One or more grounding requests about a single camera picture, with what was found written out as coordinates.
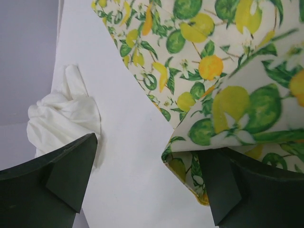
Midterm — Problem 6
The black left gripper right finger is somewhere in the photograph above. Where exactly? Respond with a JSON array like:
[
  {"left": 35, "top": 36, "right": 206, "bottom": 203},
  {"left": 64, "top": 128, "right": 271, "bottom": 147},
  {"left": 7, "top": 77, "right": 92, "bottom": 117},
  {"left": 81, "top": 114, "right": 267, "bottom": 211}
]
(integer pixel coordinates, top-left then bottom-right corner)
[{"left": 198, "top": 148, "right": 304, "bottom": 228}]

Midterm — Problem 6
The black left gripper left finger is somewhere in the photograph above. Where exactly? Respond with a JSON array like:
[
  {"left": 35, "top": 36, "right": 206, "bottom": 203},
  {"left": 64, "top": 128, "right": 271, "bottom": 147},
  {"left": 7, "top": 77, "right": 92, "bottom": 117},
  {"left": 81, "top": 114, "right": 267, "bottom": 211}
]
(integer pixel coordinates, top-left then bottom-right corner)
[{"left": 0, "top": 133, "right": 97, "bottom": 228}]

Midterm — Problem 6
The white pleated skirt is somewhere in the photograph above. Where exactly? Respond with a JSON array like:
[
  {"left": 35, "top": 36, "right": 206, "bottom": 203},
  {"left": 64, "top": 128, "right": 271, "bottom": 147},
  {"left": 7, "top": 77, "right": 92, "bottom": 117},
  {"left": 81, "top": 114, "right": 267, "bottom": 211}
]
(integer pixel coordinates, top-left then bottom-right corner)
[{"left": 27, "top": 65, "right": 101, "bottom": 157}]

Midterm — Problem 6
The lemon print skirt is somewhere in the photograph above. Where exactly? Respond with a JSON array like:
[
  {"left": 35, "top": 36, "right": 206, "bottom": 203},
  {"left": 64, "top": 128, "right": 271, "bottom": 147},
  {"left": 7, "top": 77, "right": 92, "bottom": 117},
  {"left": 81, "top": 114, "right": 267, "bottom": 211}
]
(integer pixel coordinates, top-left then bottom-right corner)
[{"left": 91, "top": 0, "right": 304, "bottom": 205}]

